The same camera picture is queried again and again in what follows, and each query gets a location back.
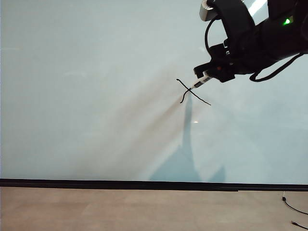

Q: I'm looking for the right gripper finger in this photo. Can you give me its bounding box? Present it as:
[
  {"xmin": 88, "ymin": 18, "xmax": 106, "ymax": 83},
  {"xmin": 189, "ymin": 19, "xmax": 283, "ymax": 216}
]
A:
[
  {"xmin": 193, "ymin": 61, "xmax": 214, "ymax": 78},
  {"xmin": 209, "ymin": 68, "xmax": 236, "ymax": 83}
]

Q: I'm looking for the whiteboard with black frame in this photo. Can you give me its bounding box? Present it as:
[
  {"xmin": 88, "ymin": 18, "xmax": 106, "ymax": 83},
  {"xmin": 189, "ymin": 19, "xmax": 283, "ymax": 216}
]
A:
[{"xmin": 0, "ymin": 0, "xmax": 308, "ymax": 193}]

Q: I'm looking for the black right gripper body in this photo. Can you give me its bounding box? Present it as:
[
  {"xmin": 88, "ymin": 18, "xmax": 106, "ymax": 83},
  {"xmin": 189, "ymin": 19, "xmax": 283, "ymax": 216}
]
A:
[{"xmin": 208, "ymin": 38, "xmax": 256, "ymax": 75}]

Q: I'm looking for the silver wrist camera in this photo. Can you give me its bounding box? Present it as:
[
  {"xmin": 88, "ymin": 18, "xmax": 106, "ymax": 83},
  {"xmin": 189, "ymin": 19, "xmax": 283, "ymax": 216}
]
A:
[{"xmin": 199, "ymin": 0, "xmax": 221, "ymax": 23}]

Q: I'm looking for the white marker pen black cap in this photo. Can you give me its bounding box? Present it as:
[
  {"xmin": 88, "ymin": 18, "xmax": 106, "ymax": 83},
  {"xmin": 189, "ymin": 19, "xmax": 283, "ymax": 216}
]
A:
[{"xmin": 188, "ymin": 71, "xmax": 213, "ymax": 92}]

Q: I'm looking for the long black floor cable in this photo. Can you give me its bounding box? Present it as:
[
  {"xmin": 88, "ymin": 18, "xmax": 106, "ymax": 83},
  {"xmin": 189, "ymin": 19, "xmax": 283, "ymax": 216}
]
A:
[{"xmin": 290, "ymin": 220, "xmax": 308, "ymax": 230}]

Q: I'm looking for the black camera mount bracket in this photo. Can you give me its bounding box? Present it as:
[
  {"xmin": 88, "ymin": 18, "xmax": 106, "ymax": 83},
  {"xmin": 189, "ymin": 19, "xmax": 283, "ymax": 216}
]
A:
[{"xmin": 213, "ymin": 0, "xmax": 256, "ymax": 45}]

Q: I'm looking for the black ink cross mark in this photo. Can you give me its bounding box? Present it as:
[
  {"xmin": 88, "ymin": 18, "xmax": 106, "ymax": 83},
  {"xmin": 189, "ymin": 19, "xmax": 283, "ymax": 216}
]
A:
[{"xmin": 176, "ymin": 78, "xmax": 212, "ymax": 106}]

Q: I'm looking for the black camera cable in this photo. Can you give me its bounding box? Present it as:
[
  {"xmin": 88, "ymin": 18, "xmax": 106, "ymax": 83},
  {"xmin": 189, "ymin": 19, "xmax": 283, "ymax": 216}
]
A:
[{"xmin": 204, "ymin": 18, "xmax": 218, "ymax": 55}]

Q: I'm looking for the black floor cable with loop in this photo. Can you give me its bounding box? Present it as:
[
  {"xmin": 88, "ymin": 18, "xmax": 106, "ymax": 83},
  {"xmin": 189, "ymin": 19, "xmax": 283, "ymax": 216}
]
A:
[{"xmin": 281, "ymin": 191, "xmax": 308, "ymax": 215}]

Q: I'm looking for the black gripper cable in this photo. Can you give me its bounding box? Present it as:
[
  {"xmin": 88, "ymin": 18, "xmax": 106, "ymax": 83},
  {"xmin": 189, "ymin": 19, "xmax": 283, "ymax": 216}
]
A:
[{"xmin": 248, "ymin": 52, "xmax": 304, "ymax": 83}]

